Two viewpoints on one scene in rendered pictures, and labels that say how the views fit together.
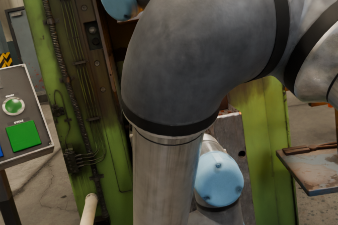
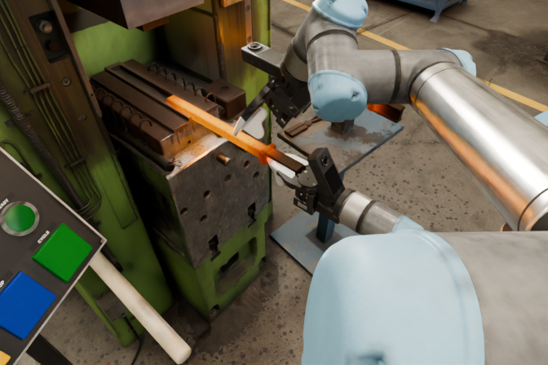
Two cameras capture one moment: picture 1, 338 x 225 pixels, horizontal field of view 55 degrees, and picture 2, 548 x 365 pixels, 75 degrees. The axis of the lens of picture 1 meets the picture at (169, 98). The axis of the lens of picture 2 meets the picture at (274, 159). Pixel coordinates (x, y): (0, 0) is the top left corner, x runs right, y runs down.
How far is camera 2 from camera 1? 0.64 m
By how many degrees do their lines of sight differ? 49
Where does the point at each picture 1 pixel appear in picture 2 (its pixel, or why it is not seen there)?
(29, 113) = (50, 215)
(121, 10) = (347, 116)
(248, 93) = (243, 77)
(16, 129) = (51, 250)
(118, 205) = (123, 243)
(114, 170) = (112, 210)
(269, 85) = not seen: hidden behind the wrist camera
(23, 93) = (21, 189)
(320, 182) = (339, 162)
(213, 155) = (406, 224)
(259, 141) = not seen: hidden behind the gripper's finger
